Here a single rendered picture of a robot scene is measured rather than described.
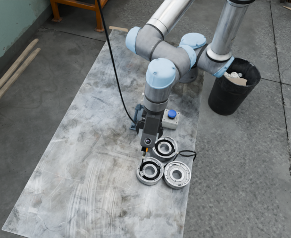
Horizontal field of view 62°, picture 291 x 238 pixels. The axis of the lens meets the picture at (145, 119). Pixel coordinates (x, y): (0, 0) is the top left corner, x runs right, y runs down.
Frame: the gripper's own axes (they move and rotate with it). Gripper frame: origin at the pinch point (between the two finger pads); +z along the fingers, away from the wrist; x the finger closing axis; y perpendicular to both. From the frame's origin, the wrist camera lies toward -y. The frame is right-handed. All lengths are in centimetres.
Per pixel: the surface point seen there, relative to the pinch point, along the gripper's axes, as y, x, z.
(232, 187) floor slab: 34, -68, 93
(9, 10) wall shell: 130, 152, 54
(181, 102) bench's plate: 34.2, -11.1, 13.2
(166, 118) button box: 18.9, -5.6, 8.7
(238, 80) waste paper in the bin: 112, -58, 58
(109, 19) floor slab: 209, 85, 94
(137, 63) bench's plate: 55, 16, 13
